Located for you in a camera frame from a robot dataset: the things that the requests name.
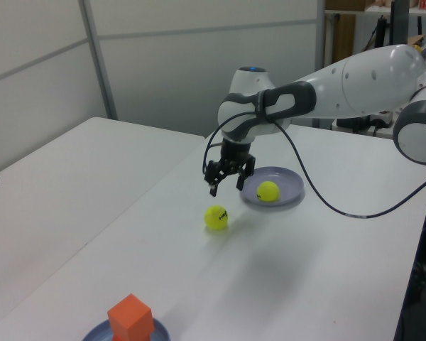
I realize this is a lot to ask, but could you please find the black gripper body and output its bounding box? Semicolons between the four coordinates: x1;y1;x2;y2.
220;140;253;171

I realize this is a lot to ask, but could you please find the brown cardboard box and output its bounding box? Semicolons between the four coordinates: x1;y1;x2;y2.
332;13;356;65

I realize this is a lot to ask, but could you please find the grey partition post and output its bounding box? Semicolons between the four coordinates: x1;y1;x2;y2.
314;0;328;128

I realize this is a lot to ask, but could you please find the dark grey upright post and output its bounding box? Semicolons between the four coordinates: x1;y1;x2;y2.
390;0;408;47

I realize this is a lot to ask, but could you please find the orange foam cube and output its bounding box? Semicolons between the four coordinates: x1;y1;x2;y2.
106;293;154;341

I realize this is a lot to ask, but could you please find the purple plastic plate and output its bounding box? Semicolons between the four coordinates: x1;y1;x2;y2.
238;166;305;209

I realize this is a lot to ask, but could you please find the blue plastic plate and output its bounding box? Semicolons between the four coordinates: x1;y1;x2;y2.
82;317;171;341

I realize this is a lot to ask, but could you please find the black monitor pole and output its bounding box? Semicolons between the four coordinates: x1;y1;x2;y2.
376;16;388;49

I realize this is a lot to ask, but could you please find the yellow tennis ball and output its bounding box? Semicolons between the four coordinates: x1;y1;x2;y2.
203;205;230;231
256;180;280;202

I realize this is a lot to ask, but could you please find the black control box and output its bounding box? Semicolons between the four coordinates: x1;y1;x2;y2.
336;116;373;135

